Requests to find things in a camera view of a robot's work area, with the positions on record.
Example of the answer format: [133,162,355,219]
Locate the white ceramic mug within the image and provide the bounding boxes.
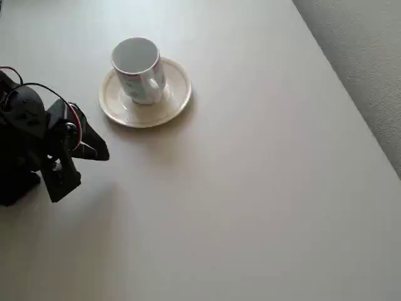
[110,36,167,106]

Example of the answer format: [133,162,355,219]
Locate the cream ceramic saucer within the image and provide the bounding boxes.
[98,55,192,129]

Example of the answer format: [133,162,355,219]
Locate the red and black servo cable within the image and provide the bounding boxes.
[6,82,84,151]

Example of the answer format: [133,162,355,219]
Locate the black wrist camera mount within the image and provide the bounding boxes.
[40,152,82,204]

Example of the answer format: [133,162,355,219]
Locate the thin dark arm cable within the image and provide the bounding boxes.
[0,65,24,87]

